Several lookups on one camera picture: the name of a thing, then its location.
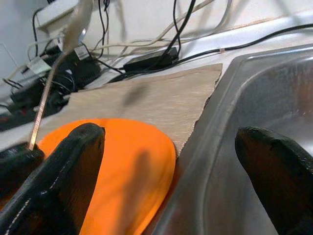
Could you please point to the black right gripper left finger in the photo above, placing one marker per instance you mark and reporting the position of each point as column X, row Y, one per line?
column 56, row 186

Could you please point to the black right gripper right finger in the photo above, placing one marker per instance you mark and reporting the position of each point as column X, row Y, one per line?
column 281, row 183

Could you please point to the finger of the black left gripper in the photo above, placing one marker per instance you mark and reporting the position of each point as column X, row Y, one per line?
column 17, row 164

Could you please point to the large orange plate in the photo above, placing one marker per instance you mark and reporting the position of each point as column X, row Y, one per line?
column 132, row 171

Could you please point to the metal spoon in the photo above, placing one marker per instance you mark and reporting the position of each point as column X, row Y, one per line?
column 75, row 24

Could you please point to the black power strip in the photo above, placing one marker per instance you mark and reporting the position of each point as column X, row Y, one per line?
column 14, row 122

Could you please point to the stainless steel sink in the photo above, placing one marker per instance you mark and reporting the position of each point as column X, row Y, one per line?
column 220, row 171

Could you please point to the black charger box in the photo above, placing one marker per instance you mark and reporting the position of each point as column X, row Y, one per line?
column 83, row 71

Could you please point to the beige cloth mat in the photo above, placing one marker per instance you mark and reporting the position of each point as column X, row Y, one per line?
column 159, row 98

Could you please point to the white power adapter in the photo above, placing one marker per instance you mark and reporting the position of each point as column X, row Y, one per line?
column 56, row 14

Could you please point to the black power adapter brick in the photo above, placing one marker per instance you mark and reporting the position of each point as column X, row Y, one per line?
column 151, row 61

